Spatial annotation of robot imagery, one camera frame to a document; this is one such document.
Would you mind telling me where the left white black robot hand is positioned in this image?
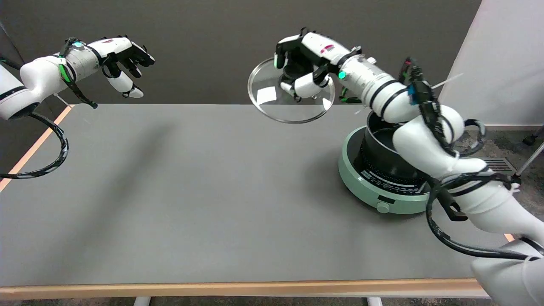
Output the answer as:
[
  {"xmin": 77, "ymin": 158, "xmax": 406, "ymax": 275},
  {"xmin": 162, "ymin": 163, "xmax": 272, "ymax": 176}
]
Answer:
[{"xmin": 87, "ymin": 35, "xmax": 156, "ymax": 99}]

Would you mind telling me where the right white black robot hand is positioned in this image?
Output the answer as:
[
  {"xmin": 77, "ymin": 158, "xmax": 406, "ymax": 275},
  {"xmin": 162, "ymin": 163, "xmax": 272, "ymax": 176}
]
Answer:
[{"xmin": 274, "ymin": 28, "xmax": 362, "ymax": 102}]

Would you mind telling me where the glass pot lid black knob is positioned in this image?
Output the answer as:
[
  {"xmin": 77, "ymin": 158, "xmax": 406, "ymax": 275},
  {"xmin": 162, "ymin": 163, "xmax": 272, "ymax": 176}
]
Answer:
[{"xmin": 248, "ymin": 57, "xmax": 336, "ymax": 124}]

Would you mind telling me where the mint green induction cooker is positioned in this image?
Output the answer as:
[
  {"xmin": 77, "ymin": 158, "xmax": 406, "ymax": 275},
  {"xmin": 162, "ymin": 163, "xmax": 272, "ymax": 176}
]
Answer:
[{"xmin": 338, "ymin": 125, "xmax": 434, "ymax": 215}]

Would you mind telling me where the grey table mat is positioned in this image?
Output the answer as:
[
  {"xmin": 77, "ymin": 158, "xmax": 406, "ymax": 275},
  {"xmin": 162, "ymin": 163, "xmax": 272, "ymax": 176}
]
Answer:
[{"xmin": 0, "ymin": 104, "xmax": 510, "ymax": 287}]

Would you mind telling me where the white partition board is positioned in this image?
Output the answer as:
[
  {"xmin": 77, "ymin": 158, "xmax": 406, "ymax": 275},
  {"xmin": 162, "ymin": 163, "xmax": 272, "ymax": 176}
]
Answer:
[{"xmin": 438, "ymin": 0, "xmax": 544, "ymax": 126}]

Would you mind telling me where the floor vent grille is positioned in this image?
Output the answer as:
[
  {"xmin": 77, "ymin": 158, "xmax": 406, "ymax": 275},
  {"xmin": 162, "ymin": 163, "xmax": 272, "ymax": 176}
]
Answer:
[{"xmin": 480, "ymin": 157, "xmax": 517, "ymax": 175}]

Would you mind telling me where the wheeled metal stand base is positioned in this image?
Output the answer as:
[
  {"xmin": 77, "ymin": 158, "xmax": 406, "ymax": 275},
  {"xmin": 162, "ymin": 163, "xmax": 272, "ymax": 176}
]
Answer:
[{"xmin": 512, "ymin": 125, "xmax": 544, "ymax": 184}]

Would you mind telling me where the green black strap cable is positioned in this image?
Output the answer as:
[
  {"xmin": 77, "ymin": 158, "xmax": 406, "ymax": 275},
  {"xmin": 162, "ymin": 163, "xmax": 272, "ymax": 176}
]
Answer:
[{"xmin": 58, "ymin": 37, "xmax": 98, "ymax": 109}]

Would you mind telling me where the green black wrist cable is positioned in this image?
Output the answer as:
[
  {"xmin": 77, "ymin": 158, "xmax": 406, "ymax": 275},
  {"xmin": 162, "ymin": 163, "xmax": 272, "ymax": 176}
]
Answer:
[{"xmin": 339, "ymin": 87, "xmax": 362, "ymax": 104}]

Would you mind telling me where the black braided cable loop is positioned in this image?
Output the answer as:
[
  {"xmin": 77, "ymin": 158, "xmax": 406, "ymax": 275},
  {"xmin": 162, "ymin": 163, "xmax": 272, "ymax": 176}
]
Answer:
[{"xmin": 0, "ymin": 111, "xmax": 69, "ymax": 179}]

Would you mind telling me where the black cable bundle with connectors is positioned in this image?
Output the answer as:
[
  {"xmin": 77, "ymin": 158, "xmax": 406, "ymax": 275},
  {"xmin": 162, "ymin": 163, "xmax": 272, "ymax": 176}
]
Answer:
[{"xmin": 399, "ymin": 57, "xmax": 457, "ymax": 158}]

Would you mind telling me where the black pot with long handle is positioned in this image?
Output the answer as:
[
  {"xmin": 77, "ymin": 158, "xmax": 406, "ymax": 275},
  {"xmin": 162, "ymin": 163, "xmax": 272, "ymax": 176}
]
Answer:
[{"xmin": 359, "ymin": 111, "xmax": 469, "ymax": 222}]

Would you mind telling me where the short braided cable loop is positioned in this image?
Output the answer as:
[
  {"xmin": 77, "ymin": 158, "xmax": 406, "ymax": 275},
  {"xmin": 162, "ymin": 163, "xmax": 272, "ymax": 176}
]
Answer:
[{"xmin": 463, "ymin": 119, "xmax": 487, "ymax": 156}]

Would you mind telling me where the long black robot cable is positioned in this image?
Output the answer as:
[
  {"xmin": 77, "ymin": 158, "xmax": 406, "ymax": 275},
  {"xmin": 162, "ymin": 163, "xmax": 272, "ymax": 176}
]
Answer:
[{"xmin": 426, "ymin": 172, "xmax": 542, "ymax": 261}]

